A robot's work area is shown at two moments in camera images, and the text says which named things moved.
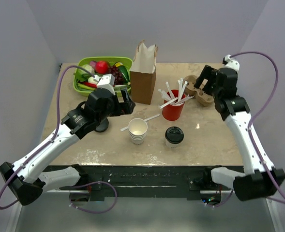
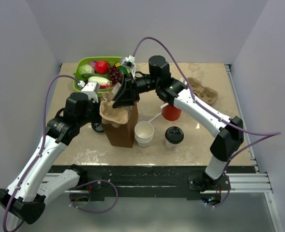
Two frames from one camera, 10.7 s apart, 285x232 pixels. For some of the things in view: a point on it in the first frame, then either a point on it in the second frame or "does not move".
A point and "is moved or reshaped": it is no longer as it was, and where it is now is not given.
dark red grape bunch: [115, 71] does not move
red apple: [101, 67] does not move
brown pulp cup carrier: [202, 98] is moved or reshaped
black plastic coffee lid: [174, 135] does not move
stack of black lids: [102, 126] does not move
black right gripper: [208, 73] -> [128, 94]
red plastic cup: [171, 112] does not move
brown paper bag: [143, 74] -> [124, 136]
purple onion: [93, 63] does not move
